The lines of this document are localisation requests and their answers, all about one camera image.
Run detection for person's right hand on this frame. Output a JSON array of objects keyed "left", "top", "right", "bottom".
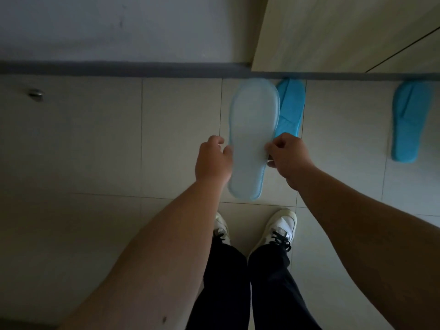
[{"left": 265, "top": 132, "right": 316, "bottom": 191}]

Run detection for person's left hand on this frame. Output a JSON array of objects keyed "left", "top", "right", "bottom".
[{"left": 195, "top": 135, "right": 234, "bottom": 186}]

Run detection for light blue slipper with white sole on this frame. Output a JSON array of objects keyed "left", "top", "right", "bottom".
[{"left": 227, "top": 78, "right": 281, "bottom": 202}]

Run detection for person's left forearm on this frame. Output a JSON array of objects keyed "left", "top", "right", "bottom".
[{"left": 58, "top": 179, "right": 228, "bottom": 330}]

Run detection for person's right forearm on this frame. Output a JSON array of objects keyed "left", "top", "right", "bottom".
[{"left": 296, "top": 164, "right": 440, "bottom": 330}]

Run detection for person's left white sneaker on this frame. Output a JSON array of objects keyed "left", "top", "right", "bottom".
[{"left": 213, "top": 212, "right": 230, "bottom": 245}]

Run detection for person's white sneaker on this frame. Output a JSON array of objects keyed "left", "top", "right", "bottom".
[
  {"left": 248, "top": 209, "right": 297, "bottom": 261},
  {"left": 213, "top": 212, "right": 230, "bottom": 245}
]

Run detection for person's right white sneaker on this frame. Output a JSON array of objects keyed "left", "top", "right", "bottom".
[{"left": 248, "top": 209, "right": 297, "bottom": 261}]

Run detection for wooden cabinet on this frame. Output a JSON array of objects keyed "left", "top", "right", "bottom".
[{"left": 251, "top": 0, "right": 440, "bottom": 74}]

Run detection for grey baseboard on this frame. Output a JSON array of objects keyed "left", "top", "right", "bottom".
[{"left": 0, "top": 60, "right": 440, "bottom": 81}]

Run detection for person's black trousers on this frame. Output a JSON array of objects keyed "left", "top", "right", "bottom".
[{"left": 186, "top": 234, "right": 322, "bottom": 330}]

